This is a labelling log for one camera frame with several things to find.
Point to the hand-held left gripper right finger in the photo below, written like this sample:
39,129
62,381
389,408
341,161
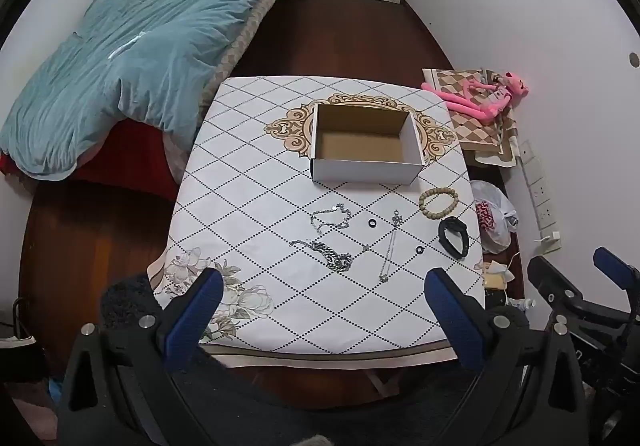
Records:
452,311

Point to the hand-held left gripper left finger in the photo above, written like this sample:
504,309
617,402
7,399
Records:
197,311

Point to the light blue quilt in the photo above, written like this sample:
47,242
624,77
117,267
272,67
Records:
140,56

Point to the white plastic bag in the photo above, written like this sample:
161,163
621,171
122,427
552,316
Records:
492,211

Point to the brown checkered cloth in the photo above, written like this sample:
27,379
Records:
480,131

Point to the pink plush toy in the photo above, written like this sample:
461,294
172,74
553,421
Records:
480,98

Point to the cardboard box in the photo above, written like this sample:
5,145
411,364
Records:
367,146

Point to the dark fuzzy object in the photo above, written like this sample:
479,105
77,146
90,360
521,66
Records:
125,298

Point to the black wristband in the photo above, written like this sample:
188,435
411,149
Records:
446,238

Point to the white diamond-pattern tablecloth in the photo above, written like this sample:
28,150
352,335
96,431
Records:
260,166

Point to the white power strip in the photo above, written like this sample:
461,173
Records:
540,191

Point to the bed with checkered sheet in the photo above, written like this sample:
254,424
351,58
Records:
242,43

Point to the dark bag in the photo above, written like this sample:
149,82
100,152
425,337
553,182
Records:
17,376

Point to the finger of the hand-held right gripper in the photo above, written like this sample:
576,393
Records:
615,266
547,276

